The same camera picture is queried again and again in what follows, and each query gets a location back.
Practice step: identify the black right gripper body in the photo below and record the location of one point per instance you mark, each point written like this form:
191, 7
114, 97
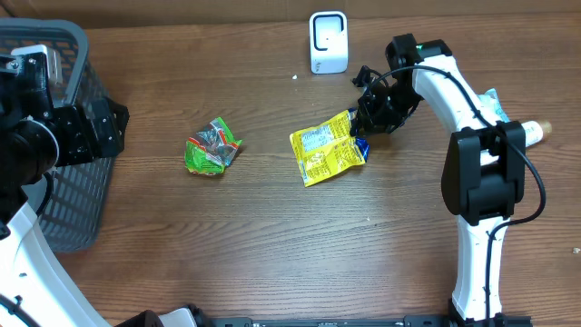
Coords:
386, 104

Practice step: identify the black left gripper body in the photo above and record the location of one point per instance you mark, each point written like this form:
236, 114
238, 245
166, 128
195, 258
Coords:
74, 136

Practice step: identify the yellow snack packet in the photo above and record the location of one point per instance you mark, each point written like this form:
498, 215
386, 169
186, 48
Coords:
328, 149

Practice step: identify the teal tissue packet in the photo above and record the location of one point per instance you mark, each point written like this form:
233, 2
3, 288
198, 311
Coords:
491, 99

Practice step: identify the green snack packet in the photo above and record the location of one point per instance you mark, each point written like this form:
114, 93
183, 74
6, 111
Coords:
211, 150

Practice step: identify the white tube gold cap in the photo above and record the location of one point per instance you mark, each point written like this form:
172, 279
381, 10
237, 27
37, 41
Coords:
536, 131

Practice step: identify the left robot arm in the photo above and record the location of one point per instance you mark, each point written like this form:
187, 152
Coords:
35, 288

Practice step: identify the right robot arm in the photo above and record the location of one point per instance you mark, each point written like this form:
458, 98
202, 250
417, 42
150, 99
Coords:
484, 172

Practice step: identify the white barcode scanner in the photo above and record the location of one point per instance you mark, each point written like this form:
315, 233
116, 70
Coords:
329, 45

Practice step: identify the grey plastic mesh basket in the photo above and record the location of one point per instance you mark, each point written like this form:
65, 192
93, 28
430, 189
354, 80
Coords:
72, 218

